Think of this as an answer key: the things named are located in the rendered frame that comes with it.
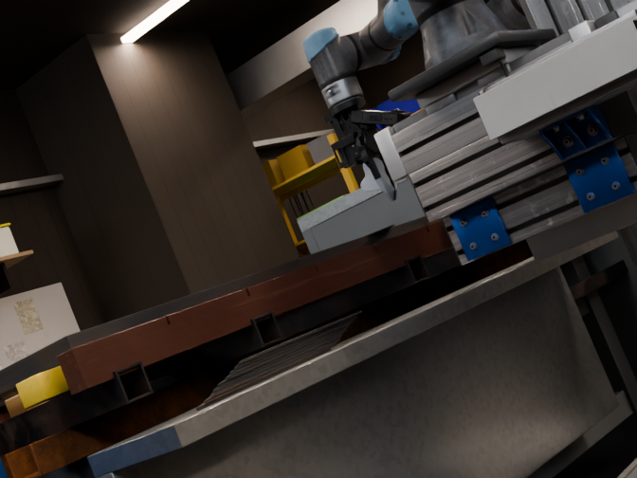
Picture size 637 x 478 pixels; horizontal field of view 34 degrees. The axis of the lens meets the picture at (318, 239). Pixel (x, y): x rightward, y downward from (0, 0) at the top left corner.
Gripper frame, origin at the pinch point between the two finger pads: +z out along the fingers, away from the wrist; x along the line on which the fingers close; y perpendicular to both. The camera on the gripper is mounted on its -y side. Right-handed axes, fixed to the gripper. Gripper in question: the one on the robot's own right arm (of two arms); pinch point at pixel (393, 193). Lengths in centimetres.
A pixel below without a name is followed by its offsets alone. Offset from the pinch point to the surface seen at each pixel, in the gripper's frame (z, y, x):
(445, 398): 39.5, -0.1, 11.6
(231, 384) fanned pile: 21, -4, 67
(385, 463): 44, 2, 34
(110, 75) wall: -259, 535, -503
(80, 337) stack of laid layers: 6, 13, 74
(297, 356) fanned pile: 21, -5, 53
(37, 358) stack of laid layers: 6, 22, 76
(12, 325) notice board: -82, 649, -394
